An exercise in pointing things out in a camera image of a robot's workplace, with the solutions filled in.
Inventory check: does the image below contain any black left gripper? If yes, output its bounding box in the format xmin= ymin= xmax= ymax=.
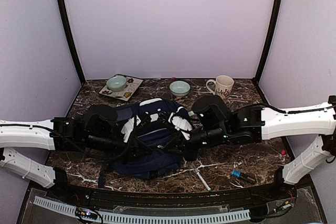
xmin=85 ymin=132 xmax=152 ymax=164

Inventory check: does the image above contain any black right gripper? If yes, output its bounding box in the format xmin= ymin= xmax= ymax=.
xmin=163 ymin=124 xmax=229 ymax=162

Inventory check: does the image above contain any navy blue student backpack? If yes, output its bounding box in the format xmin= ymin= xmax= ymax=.
xmin=98 ymin=98 xmax=190 ymax=188

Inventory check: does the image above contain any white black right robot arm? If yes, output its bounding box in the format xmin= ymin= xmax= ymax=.
xmin=168 ymin=95 xmax=335 ymax=200

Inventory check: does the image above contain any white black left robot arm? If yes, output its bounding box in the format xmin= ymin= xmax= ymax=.
xmin=1 ymin=112 xmax=180 ymax=201

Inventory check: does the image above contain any white pen with green tip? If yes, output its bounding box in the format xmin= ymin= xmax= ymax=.
xmin=191 ymin=164 xmax=212 ymax=192

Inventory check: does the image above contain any black marker with blue cap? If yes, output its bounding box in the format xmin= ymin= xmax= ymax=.
xmin=231 ymin=169 xmax=256 ymax=184

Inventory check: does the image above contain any patterned square coaster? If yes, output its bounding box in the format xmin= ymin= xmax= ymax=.
xmin=99 ymin=74 xmax=143 ymax=101

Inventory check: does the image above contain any light green ceramic bowl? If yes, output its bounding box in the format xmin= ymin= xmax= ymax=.
xmin=169 ymin=81 xmax=191 ymax=97

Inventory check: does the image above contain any cream ceramic mug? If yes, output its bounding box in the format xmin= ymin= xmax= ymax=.
xmin=206 ymin=75 xmax=235 ymax=100

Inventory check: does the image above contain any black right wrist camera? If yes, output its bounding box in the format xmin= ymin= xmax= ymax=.
xmin=192 ymin=95 xmax=233 ymax=130

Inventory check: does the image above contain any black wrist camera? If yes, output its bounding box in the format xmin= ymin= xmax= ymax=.
xmin=192 ymin=95 xmax=233 ymax=130
xmin=83 ymin=104 xmax=118 ymax=137

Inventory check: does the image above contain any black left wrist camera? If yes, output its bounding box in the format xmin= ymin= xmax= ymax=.
xmin=83 ymin=104 xmax=118 ymax=137

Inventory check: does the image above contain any black front rail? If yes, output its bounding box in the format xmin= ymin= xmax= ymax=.
xmin=26 ymin=174 xmax=316 ymax=209

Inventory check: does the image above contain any black right frame post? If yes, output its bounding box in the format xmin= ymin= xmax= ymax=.
xmin=253 ymin=0 xmax=281 ymax=85

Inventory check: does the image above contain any black frame post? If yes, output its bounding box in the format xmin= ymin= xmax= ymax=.
xmin=57 ymin=0 xmax=86 ymax=85
xmin=253 ymin=0 xmax=281 ymax=85

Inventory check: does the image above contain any white slotted cable duct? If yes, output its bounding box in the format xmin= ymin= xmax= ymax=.
xmin=33 ymin=196 xmax=251 ymax=223

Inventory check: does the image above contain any black left frame post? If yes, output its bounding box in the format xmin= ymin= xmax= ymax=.
xmin=57 ymin=0 xmax=86 ymax=85

